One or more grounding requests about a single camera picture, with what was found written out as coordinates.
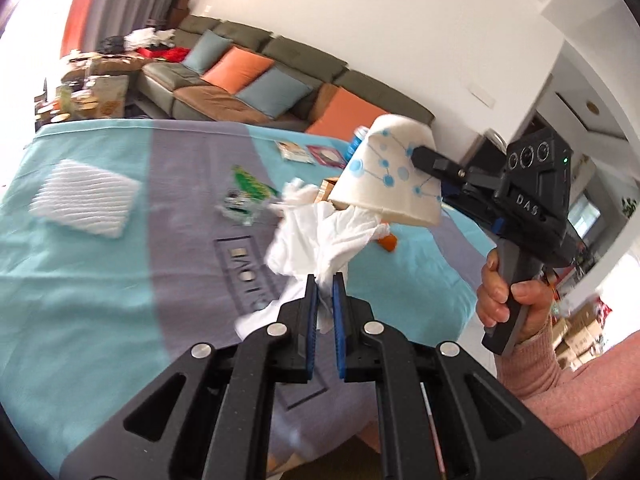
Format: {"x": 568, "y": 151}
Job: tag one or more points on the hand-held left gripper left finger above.
{"x": 311, "y": 320}

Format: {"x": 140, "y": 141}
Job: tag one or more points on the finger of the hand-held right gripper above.
{"x": 430, "y": 160}
{"x": 470, "y": 205}

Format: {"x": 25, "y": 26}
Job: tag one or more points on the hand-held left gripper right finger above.
{"x": 337, "y": 320}

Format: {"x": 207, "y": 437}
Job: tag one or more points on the cream paper cup blue dots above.
{"x": 385, "y": 180}

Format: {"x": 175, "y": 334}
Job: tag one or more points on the white tissue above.
{"x": 320, "y": 240}

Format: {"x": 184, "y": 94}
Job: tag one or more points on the orange peel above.
{"x": 387, "y": 242}

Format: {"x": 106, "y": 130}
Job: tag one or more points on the green clear milk wrapper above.
{"x": 247, "y": 190}

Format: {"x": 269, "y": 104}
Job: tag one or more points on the person's right forearm pink sleeve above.
{"x": 575, "y": 395}

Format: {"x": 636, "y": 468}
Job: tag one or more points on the person's right hand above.
{"x": 492, "y": 300}

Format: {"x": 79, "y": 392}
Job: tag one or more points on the black cabinet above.
{"x": 487, "y": 152}

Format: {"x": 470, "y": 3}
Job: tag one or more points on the blue cup white lid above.
{"x": 352, "y": 145}

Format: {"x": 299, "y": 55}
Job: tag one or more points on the orange cushion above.
{"x": 237, "y": 70}
{"x": 345, "y": 115}

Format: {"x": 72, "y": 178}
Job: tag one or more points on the red snack packet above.
{"x": 325, "y": 156}

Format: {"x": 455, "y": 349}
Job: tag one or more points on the clear beige cookie packet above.
{"x": 295, "y": 151}

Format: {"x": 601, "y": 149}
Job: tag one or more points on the green sectional sofa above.
{"x": 300, "y": 55}

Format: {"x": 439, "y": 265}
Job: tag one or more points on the large teal cushion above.
{"x": 272, "y": 92}

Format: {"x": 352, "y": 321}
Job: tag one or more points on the teal grey printed tablecloth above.
{"x": 100, "y": 285}

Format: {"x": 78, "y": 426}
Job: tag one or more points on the small teal cushion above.
{"x": 205, "y": 52}

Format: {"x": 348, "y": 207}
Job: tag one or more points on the white folded towel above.
{"x": 85, "y": 197}

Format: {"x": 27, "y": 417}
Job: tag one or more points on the red cloth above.
{"x": 167, "y": 53}

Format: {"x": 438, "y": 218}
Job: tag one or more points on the dark brown stacked cartons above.
{"x": 178, "y": 10}

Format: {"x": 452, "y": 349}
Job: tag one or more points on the pile of white clothes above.
{"x": 145, "y": 37}

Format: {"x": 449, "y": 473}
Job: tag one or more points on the coffee table with clutter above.
{"x": 80, "y": 95}

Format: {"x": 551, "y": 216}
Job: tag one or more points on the black bag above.
{"x": 112, "y": 43}

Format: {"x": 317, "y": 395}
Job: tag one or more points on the wide orange grey curtain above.
{"x": 115, "y": 0}

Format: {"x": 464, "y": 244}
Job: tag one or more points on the white wall plate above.
{"x": 482, "y": 96}

